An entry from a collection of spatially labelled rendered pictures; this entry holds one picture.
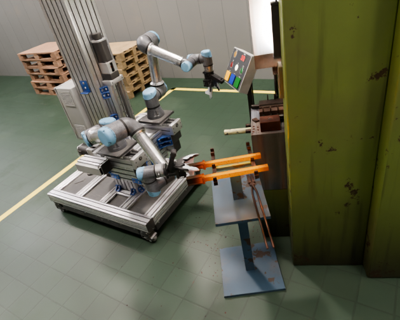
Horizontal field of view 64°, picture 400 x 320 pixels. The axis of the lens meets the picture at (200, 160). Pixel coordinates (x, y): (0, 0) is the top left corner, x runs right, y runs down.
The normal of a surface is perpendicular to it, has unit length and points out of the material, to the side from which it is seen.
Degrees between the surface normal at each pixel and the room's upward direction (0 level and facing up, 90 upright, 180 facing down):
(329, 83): 90
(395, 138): 90
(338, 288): 0
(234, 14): 90
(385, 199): 90
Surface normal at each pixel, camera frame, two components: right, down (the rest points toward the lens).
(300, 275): -0.18, -0.82
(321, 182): -0.13, 0.57
